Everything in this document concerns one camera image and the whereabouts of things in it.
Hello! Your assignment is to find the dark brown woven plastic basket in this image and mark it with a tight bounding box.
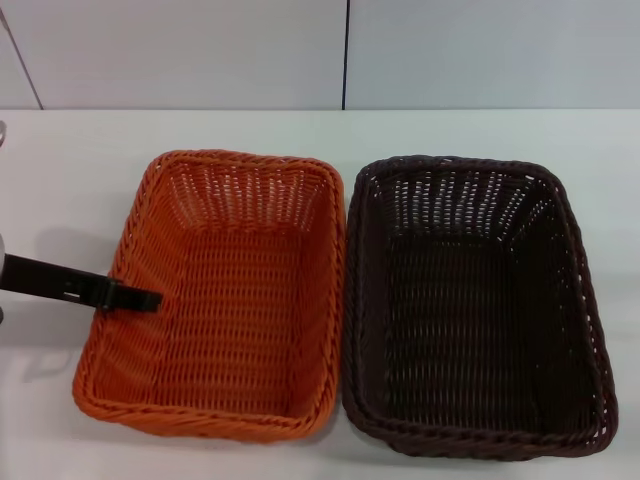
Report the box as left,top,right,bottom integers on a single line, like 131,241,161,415
341,153,620,449

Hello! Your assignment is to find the orange woven plastic basket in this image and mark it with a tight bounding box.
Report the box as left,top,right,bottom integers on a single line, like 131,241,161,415
69,148,348,442

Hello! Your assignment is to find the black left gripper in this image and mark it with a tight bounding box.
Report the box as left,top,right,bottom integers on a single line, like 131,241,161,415
2,252,164,314

